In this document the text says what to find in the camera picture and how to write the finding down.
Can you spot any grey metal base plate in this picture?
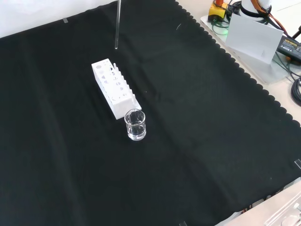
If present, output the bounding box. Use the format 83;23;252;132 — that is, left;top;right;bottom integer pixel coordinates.
199;14;301;85

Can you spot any yellow stop button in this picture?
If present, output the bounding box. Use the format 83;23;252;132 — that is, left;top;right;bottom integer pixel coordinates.
208;0;229;18

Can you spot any orange cable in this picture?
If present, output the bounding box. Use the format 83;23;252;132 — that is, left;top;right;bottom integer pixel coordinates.
250;0;291;37

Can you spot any black power adapter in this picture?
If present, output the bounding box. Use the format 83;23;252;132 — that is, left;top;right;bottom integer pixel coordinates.
275;35;301;62

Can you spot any pale white board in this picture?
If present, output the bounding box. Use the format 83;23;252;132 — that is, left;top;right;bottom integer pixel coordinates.
225;13;284;65

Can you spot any white test tube rack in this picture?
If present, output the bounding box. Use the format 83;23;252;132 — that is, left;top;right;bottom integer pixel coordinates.
91;58;142;120

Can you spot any thin green cable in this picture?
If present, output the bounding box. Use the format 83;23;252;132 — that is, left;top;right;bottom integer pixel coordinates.
211;19;230;36

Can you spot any clear acrylic panel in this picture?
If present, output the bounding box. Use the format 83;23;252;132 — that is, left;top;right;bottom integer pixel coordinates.
265;202;301;226

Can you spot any clear glass beaker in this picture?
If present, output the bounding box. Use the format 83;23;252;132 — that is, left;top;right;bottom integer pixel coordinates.
124;108;147;141

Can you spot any black bench cloth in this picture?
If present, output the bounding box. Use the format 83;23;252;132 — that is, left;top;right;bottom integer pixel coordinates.
0;0;301;226

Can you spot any clear glass rod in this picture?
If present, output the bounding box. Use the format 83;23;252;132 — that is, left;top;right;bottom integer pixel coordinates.
114;0;122;50

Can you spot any black cable bundle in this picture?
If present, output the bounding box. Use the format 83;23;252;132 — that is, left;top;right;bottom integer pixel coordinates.
291;79;301;106

